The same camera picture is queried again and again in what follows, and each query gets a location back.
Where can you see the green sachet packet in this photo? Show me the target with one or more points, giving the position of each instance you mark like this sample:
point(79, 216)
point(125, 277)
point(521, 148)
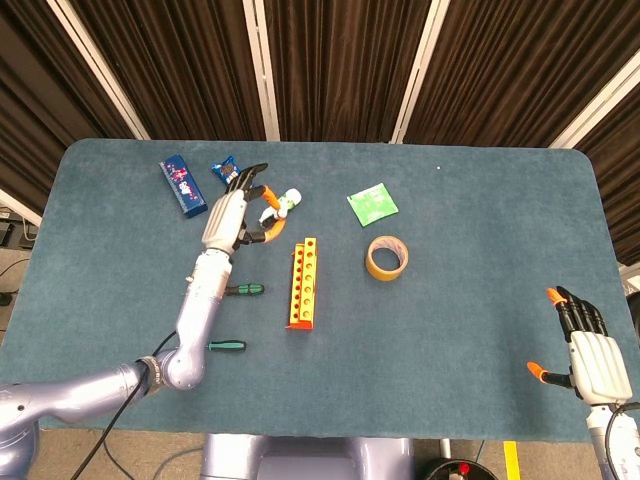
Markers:
point(372, 204)

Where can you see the left lavender robot arm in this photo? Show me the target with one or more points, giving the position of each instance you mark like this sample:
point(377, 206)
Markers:
point(200, 310)

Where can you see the grey table leg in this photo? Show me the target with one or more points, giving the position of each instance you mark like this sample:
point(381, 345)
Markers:
point(445, 447)

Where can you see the white small bottle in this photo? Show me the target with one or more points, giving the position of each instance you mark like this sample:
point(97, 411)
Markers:
point(292, 197)

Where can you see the brown pleated curtain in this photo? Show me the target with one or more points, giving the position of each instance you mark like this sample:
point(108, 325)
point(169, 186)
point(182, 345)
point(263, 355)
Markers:
point(340, 65)
point(40, 100)
point(620, 175)
point(175, 65)
point(500, 75)

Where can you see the blue-green carpet table mat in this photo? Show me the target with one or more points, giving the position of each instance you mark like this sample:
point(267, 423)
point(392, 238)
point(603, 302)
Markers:
point(450, 325)

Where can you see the right lavender robot arm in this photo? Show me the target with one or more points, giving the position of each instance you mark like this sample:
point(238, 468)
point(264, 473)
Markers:
point(625, 450)

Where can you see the long blue snack box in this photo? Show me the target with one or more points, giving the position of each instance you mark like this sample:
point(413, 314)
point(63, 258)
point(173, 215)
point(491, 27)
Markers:
point(182, 186)

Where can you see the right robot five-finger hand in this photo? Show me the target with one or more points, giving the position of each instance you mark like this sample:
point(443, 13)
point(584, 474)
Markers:
point(597, 365)

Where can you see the blue cookie packet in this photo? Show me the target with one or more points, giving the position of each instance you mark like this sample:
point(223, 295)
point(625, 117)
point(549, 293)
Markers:
point(222, 170)

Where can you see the black round device red button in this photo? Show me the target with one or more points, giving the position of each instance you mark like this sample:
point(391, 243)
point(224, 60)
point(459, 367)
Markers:
point(460, 472)

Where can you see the lavender robot torso base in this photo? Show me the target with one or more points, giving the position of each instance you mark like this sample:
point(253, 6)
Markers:
point(300, 460)

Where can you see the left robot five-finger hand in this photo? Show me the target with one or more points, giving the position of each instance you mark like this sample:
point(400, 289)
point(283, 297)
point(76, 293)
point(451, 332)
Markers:
point(222, 220)

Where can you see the white frame post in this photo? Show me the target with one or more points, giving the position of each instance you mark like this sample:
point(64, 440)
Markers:
point(263, 70)
point(600, 110)
point(100, 70)
point(20, 209)
point(419, 70)

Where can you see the yellow packing tape roll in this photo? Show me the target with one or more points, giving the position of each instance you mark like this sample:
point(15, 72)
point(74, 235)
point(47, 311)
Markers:
point(372, 267)

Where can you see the black floor device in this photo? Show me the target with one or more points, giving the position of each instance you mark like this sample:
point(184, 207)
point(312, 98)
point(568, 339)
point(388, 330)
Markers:
point(10, 234)

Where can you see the orange yellow rack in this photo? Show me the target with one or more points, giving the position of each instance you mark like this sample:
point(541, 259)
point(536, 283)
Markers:
point(308, 280)

